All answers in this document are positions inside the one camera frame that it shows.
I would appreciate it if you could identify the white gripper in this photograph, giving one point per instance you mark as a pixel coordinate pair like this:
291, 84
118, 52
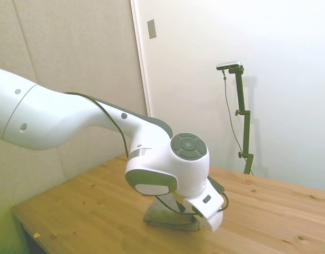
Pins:
207, 210

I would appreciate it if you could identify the grey towel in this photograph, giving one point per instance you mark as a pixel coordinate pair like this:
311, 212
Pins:
167, 217

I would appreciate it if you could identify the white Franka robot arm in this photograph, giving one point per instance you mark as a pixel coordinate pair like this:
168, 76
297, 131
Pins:
80, 119

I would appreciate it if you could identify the small yellow tape scrap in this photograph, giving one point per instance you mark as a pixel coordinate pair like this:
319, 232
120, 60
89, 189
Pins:
36, 234

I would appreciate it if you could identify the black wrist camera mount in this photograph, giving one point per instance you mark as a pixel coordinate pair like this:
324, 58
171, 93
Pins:
216, 185

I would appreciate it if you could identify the dark green camera stand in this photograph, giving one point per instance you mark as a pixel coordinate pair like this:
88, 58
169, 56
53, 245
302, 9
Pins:
244, 121

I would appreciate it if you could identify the grey exterior camera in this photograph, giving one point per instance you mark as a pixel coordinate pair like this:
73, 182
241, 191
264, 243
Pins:
229, 65

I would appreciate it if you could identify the white door frame trim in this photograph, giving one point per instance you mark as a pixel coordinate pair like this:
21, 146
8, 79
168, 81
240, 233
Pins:
141, 58

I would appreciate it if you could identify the grey wall switch plate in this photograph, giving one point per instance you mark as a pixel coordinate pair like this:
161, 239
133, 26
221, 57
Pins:
152, 29

